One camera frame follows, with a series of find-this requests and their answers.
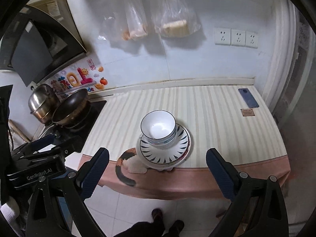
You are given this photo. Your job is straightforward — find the brown label tag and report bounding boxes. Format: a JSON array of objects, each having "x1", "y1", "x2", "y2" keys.
[{"x1": 241, "y1": 109, "x2": 255, "y2": 117}]

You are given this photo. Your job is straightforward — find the blue smartphone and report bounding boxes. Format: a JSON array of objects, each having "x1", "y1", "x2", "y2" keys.
[{"x1": 238, "y1": 88, "x2": 259, "y2": 109}]

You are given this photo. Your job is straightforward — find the plastic bag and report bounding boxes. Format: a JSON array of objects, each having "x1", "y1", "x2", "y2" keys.
[
  {"x1": 98, "y1": 0, "x2": 148, "y2": 43},
  {"x1": 150, "y1": 0, "x2": 200, "y2": 38}
]

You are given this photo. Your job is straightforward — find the dark frying pan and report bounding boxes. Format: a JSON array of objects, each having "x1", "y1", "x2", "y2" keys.
[{"x1": 52, "y1": 89, "x2": 88, "y2": 126}]

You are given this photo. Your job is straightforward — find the black gas stove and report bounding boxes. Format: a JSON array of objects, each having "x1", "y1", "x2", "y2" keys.
[{"x1": 40, "y1": 100, "x2": 107, "y2": 153}]

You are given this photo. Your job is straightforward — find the black shoes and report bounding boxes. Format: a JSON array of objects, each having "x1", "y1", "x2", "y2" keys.
[{"x1": 116, "y1": 208, "x2": 185, "y2": 237}]

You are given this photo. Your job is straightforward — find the colourful wall sticker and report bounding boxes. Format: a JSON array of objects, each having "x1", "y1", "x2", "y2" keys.
[{"x1": 45, "y1": 56, "x2": 108, "y2": 99}]

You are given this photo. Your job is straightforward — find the plastic bag left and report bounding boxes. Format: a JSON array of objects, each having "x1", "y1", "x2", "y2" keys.
[{"x1": 98, "y1": 0, "x2": 148, "y2": 43}]

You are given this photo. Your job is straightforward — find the blue leaf pattern plate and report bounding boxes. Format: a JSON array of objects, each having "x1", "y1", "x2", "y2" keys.
[{"x1": 136, "y1": 124, "x2": 192, "y2": 171}]

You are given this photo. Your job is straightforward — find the steel pot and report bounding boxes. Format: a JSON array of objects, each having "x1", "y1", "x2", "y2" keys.
[{"x1": 28, "y1": 84, "x2": 60, "y2": 124}]

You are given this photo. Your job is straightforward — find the white wall sockets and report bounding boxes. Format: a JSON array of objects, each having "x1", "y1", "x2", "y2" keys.
[{"x1": 214, "y1": 27, "x2": 259, "y2": 49}]

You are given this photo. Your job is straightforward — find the right gloved hand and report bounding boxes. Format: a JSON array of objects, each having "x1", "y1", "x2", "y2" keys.
[{"x1": 1, "y1": 197, "x2": 20, "y2": 230}]

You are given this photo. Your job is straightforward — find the white bowl dark rim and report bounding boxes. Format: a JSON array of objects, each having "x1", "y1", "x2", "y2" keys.
[{"x1": 140, "y1": 110, "x2": 176, "y2": 146}]

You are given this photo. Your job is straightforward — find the range hood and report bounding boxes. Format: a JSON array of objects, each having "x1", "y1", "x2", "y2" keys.
[{"x1": 1, "y1": 0, "x2": 87, "y2": 86}]

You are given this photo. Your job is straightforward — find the striped table mat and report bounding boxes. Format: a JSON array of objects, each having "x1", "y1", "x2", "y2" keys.
[{"x1": 80, "y1": 85, "x2": 291, "y2": 199}]

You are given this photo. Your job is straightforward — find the plastic bag right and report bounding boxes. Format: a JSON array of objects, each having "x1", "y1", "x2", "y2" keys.
[{"x1": 150, "y1": 0, "x2": 200, "y2": 38}]

